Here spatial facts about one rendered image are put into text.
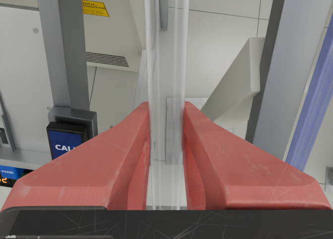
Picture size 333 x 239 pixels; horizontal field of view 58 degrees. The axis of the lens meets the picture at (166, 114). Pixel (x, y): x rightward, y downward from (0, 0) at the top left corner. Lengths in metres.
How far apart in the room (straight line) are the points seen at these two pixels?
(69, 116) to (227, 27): 0.98
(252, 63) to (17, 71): 0.25
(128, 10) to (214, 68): 0.60
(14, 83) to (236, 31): 0.99
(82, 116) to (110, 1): 0.35
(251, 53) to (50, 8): 0.20
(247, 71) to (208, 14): 0.94
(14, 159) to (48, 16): 0.20
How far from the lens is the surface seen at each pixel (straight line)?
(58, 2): 0.30
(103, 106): 1.16
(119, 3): 0.64
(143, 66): 0.84
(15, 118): 0.41
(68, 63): 0.33
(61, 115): 0.34
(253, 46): 0.33
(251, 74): 0.32
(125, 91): 1.16
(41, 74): 0.36
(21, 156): 0.44
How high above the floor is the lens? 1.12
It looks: 82 degrees down
